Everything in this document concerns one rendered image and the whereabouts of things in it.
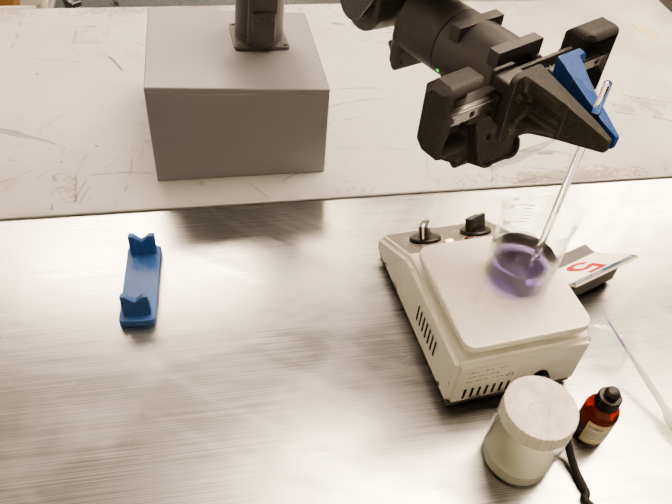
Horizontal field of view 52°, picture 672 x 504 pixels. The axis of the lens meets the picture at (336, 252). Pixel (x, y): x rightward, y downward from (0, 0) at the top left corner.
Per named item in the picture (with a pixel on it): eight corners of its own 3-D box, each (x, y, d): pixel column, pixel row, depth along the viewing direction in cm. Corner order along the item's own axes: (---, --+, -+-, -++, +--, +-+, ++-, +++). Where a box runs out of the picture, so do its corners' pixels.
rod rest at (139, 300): (129, 252, 72) (124, 228, 70) (162, 251, 73) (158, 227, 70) (119, 328, 65) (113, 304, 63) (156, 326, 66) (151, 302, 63)
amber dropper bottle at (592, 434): (563, 421, 62) (589, 378, 57) (592, 414, 62) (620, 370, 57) (581, 451, 60) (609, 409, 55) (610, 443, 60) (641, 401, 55)
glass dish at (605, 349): (566, 322, 70) (572, 308, 68) (618, 323, 70) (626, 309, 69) (581, 367, 66) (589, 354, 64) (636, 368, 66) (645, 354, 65)
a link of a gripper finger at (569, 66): (583, 46, 51) (558, 113, 55) (550, 59, 49) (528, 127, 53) (662, 92, 47) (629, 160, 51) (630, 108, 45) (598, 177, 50)
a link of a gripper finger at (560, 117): (547, 60, 49) (524, 129, 53) (512, 74, 47) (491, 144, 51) (626, 109, 45) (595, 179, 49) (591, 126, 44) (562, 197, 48)
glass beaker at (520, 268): (492, 312, 59) (517, 243, 53) (469, 258, 63) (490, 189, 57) (567, 304, 60) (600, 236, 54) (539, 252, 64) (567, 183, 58)
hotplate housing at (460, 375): (374, 253, 75) (383, 199, 69) (484, 236, 78) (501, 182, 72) (451, 433, 60) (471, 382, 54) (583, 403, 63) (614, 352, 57)
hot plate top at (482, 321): (414, 253, 64) (416, 246, 63) (529, 234, 67) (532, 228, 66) (464, 356, 56) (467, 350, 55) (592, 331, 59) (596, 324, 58)
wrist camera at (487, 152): (493, 59, 57) (476, 126, 62) (425, 80, 54) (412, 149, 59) (546, 93, 54) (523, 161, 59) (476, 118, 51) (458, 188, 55)
